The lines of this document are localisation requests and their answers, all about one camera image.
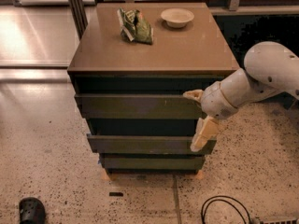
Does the black perforated shoe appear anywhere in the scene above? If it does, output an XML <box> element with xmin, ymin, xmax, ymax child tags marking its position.
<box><xmin>19</xmin><ymin>197</ymin><xmax>46</xmax><ymax>224</ymax></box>

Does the power strip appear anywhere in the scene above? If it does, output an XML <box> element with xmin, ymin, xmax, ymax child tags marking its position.
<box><xmin>250</xmin><ymin>217</ymin><xmax>299</xmax><ymax>224</ymax></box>

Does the white bowl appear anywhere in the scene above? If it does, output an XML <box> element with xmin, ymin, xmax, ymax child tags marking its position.
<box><xmin>161</xmin><ymin>8</ymin><xmax>194</xmax><ymax>28</ymax></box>

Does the green chip bag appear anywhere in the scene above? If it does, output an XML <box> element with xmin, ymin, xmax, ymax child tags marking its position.
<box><xmin>117</xmin><ymin>7</ymin><xmax>153</xmax><ymax>45</ymax></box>

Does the brown drawer cabinet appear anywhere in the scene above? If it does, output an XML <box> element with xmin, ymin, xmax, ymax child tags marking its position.
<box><xmin>68</xmin><ymin>3</ymin><xmax>239</xmax><ymax>173</ymax></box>

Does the black cable loop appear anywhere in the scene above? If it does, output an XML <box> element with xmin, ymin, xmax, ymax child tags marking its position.
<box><xmin>200</xmin><ymin>195</ymin><xmax>252</xmax><ymax>224</ymax></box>

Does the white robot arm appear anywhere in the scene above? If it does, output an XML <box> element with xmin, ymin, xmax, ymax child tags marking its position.
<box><xmin>183</xmin><ymin>41</ymin><xmax>299</xmax><ymax>152</ymax></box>

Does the drawer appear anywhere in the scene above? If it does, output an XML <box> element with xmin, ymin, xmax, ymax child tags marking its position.
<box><xmin>99</xmin><ymin>154</ymin><xmax>205</xmax><ymax>171</ymax></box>
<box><xmin>87</xmin><ymin>134</ymin><xmax>216</xmax><ymax>155</ymax></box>
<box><xmin>75</xmin><ymin>93</ymin><xmax>202</xmax><ymax>119</ymax></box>

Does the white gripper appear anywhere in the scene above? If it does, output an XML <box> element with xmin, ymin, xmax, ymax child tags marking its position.
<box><xmin>183</xmin><ymin>81</ymin><xmax>238</xmax><ymax>152</ymax></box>

